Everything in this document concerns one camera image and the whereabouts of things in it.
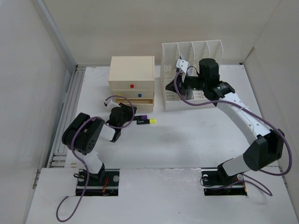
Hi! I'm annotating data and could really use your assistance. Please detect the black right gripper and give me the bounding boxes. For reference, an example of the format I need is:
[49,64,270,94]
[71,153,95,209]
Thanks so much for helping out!
[165,72,207,96]

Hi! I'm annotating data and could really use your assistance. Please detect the purple cap black highlighter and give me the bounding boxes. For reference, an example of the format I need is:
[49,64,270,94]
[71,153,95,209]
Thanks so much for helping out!
[133,115,148,121]

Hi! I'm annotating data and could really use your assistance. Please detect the yellow cap black highlighter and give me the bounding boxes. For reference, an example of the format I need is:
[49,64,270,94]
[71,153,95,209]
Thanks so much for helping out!
[136,119,156,125]

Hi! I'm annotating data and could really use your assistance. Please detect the cream drawer cabinet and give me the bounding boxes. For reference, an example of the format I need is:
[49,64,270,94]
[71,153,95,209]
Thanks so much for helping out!
[108,56,155,113]

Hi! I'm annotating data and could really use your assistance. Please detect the Canon guide booklet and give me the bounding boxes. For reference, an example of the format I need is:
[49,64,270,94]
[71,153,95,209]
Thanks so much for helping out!
[176,54,193,100]

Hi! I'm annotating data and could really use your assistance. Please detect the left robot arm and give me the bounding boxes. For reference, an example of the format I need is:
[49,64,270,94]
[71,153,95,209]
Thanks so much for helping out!
[62,103,137,185]

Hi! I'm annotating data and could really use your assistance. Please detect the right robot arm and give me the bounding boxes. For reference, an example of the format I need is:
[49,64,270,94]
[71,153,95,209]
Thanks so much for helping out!
[165,58,284,185]

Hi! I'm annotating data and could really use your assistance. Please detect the white four-slot file organizer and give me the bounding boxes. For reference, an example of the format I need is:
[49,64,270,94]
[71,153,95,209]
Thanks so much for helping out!
[160,40,223,111]

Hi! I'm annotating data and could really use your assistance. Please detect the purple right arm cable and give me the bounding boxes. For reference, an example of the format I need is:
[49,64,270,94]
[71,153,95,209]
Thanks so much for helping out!
[174,69,293,196]

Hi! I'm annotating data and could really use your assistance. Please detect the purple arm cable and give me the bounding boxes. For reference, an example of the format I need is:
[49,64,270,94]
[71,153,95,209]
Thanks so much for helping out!
[174,69,293,196]
[56,95,138,222]

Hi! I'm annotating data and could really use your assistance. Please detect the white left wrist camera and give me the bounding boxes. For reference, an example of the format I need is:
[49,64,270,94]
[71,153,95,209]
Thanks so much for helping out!
[104,98,120,111]

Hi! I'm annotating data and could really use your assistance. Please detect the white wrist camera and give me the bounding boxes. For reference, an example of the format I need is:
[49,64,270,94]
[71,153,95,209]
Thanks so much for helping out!
[104,98,120,111]
[176,59,189,73]

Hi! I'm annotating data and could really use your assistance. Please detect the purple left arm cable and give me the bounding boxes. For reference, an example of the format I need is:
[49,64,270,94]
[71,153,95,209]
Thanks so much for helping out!
[56,95,138,222]

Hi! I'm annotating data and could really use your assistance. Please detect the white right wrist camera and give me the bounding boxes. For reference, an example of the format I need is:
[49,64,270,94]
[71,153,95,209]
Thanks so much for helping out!
[176,59,189,73]

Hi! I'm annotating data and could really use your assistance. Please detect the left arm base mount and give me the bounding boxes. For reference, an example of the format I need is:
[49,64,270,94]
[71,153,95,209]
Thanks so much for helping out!
[73,169,120,196]

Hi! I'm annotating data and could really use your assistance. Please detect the aluminium frame rail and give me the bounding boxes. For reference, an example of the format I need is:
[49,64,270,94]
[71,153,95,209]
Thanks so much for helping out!
[32,0,85,168]

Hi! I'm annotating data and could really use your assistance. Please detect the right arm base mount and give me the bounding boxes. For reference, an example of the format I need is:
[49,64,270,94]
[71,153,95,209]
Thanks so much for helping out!
[200,168,247,196]

